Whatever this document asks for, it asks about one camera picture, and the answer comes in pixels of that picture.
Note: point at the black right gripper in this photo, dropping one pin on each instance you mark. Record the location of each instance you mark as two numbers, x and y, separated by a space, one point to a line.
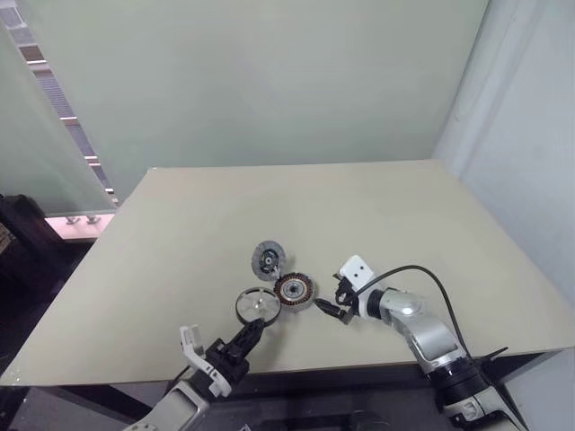
349 298

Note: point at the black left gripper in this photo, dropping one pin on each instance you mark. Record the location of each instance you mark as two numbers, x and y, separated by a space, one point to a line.
229 360

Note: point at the grey motor housing copper windings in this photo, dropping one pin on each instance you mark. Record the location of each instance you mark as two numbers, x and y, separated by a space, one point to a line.
284 300

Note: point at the grey round motor lid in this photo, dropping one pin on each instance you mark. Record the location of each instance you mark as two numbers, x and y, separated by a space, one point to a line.
262 251

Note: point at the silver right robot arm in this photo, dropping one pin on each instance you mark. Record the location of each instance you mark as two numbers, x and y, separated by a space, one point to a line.
427 332

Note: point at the metal glass clamp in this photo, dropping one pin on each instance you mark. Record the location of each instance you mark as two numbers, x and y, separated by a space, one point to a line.
72 220
92 219

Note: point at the pink ledge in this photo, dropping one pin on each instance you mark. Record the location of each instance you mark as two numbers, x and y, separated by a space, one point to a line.
60 226

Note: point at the frosted glass panel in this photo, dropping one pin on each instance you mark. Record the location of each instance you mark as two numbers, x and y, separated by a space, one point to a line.
36 157

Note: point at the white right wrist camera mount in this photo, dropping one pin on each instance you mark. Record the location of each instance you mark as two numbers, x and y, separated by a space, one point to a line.
357 271

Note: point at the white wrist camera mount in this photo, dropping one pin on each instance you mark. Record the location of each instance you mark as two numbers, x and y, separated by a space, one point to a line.
197 354
357 271

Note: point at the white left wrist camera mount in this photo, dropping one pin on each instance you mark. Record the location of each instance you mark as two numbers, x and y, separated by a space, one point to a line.
197 354

